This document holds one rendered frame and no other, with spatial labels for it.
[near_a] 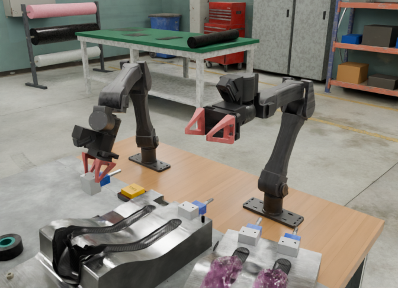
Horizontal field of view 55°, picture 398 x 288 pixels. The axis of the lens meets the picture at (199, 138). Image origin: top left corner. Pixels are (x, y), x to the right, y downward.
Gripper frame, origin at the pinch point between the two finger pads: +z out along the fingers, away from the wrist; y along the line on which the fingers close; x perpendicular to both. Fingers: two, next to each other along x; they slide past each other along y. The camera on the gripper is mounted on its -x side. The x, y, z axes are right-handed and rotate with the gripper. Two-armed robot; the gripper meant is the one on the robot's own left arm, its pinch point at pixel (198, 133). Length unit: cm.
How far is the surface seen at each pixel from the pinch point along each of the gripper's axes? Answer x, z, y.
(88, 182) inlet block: 24.4, 5.2, -39.1
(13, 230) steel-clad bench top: 39, 23, -56
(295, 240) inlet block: 31.7, -18.3, 17.4
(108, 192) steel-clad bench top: 40, -10, -53
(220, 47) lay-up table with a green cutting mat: 40, -277, -204
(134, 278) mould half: 32.3, 17.3, -5.2
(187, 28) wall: 73, -588, -530
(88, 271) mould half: 26.2, 26.2, -9.2
